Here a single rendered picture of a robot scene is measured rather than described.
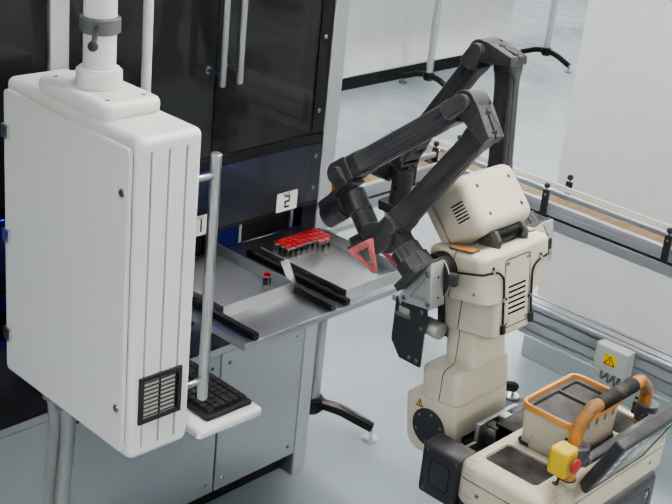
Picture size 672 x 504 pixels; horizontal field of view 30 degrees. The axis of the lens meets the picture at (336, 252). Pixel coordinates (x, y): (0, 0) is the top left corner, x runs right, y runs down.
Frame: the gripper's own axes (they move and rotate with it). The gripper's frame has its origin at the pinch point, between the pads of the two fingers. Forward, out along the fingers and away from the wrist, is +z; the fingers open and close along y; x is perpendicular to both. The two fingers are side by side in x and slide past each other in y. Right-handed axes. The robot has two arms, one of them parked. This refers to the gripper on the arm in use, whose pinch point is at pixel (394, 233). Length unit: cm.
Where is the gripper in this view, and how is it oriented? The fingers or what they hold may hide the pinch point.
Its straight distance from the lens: 352.3
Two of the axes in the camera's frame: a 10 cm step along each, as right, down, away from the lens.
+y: -7.2, -3.6, 5.9
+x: -6.9, 2.4, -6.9
